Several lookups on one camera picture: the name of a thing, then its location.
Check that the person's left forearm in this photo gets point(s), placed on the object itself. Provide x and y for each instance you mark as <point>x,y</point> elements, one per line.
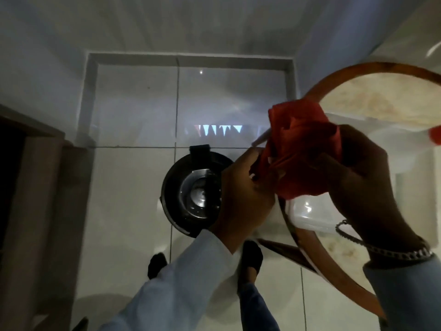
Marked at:
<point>172,289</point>

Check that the red jug cap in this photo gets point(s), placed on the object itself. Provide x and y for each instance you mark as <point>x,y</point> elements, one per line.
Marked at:
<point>436,136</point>

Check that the person's black left shoe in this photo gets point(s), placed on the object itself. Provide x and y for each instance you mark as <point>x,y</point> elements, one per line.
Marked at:
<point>156,265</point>

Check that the person's right hand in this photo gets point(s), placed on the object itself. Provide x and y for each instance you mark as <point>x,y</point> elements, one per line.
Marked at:
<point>365,189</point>

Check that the person's left fingers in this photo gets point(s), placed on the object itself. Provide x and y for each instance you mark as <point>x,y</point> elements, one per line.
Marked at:
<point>256,175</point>

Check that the person's black right shoe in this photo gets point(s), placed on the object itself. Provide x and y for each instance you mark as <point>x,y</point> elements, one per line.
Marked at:
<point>251,256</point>

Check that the person's right forearm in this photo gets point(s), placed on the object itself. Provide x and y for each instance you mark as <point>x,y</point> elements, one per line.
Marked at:
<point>406,293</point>

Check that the black pedal trash bin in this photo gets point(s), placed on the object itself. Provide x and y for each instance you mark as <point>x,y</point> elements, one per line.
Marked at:
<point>193,196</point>

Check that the person's left hand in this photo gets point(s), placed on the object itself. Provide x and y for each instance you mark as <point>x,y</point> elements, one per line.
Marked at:
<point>241,199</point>

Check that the brown wooden door frame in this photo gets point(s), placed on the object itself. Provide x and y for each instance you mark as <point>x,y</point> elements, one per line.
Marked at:
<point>38,220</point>

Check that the clear plastic container with lid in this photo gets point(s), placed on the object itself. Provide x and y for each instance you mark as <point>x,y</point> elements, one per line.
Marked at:
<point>310,213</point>

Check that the translucent white plastic jug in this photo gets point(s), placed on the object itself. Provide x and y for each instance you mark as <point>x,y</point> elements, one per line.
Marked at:
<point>403,148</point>

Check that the person's black shoe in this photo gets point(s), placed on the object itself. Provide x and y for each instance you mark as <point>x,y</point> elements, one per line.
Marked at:
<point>251,256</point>
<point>156,265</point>

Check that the person's right leg in jeans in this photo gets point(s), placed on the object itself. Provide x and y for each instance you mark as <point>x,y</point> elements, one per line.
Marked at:
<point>256,303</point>

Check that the person's right fingers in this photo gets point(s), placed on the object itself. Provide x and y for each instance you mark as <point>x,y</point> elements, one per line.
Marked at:
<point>336,168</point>

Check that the red cloth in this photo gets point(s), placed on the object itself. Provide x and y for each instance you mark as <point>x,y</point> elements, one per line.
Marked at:
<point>299,144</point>

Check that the round table with orange rim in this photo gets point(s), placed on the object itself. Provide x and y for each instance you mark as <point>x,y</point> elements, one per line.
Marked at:
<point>379,96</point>

